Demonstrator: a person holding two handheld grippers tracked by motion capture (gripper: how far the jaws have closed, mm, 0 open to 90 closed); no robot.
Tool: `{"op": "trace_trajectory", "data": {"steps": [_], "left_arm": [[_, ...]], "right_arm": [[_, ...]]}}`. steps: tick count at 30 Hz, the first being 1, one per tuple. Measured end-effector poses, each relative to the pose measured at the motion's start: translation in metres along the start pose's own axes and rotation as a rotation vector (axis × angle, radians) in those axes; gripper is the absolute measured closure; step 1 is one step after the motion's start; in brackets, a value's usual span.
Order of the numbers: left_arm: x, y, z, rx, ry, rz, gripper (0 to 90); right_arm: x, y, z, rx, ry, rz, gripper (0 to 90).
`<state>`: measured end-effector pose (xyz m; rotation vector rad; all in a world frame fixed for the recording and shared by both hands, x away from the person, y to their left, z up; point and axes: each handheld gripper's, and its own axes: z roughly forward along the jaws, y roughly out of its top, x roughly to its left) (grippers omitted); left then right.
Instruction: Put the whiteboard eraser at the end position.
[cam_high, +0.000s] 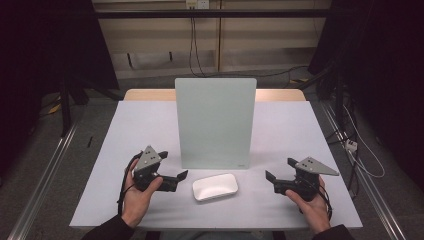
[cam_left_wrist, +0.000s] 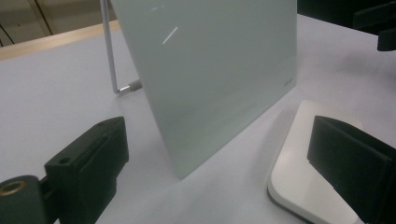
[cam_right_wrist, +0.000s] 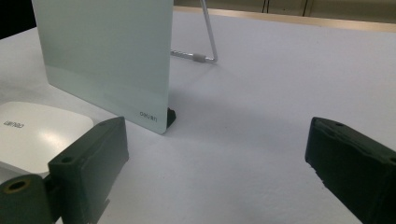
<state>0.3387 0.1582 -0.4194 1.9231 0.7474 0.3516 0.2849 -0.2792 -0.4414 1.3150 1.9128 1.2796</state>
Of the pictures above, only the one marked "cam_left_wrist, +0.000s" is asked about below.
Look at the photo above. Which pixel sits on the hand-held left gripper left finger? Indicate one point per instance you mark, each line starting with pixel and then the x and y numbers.
pixel 93 161

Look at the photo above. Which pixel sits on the frosted glass desktop whiteboard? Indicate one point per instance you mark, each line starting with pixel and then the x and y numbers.
pixel 202 77

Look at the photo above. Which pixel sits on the white whiteboard eraser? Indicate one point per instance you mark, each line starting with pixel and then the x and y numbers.
pixel 292 174

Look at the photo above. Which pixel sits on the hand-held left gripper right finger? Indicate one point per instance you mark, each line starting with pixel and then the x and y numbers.
pixel 355 168

